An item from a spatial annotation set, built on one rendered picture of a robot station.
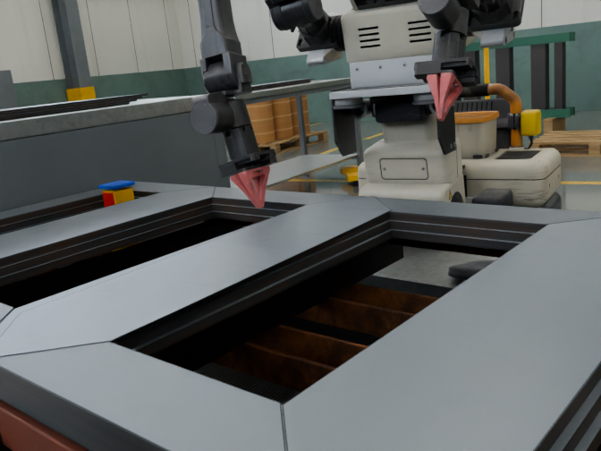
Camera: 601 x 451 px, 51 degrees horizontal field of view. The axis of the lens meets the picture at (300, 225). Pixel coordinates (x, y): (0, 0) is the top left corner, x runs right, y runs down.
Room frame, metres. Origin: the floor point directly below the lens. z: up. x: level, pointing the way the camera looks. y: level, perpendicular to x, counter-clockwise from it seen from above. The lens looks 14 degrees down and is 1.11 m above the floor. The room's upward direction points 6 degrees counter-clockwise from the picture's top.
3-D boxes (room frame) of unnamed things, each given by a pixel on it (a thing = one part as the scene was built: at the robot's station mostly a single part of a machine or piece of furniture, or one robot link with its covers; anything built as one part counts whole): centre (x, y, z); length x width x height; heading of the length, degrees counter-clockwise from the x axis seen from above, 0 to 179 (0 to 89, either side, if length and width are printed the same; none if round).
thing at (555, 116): (8.11, -2.74, 0.58); 1.60 x 0.60 x 1.17; 53
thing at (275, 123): (9.17, 0.16, 0.38); 1.20 x 0.80 x 0.77; 141
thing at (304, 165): (5.57, 0.13, 0.49); 1.80 x 0.70 x 0.99; 144
